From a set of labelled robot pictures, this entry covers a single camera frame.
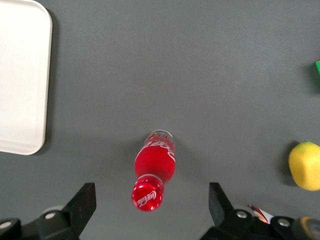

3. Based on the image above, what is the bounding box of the red cookie box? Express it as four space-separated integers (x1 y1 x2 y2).
248 204 272 224

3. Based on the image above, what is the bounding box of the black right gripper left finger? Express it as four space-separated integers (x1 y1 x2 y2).
22 182 97 240

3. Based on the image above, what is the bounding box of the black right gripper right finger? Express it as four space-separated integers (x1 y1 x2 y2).
199 182 272 240

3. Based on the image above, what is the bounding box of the red coke bottle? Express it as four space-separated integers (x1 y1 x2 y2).
131 129 177 212

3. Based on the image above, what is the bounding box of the white rectangular plastic tray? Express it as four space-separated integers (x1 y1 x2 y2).
0 0 53 156

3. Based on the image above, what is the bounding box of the yellow lemon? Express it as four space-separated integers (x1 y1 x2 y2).
288 141 320 192

